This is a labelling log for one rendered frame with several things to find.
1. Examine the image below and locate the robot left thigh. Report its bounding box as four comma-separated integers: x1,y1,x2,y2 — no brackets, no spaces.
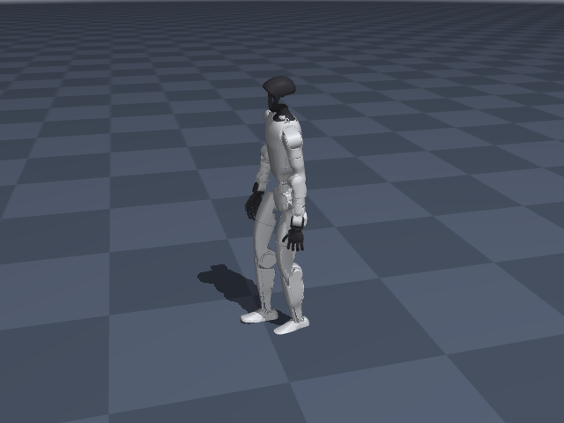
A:
275,203,308,281

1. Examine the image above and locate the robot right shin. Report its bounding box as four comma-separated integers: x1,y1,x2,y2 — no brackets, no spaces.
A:
254,256,275,313

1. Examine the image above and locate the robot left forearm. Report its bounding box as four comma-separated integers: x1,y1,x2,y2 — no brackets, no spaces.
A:
291,176,307,226

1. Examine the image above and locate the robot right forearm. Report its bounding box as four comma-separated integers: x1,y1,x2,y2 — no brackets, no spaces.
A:
256,154,271,191

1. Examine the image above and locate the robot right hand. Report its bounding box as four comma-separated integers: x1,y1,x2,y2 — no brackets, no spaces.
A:
245,182,264,220

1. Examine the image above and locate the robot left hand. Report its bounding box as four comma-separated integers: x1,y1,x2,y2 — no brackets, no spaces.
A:
282,216,304,251

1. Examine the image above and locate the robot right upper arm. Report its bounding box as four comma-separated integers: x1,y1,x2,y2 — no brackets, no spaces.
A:
261,110,271,160

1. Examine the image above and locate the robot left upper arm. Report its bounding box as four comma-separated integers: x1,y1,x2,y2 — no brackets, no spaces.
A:
282,127,306,188

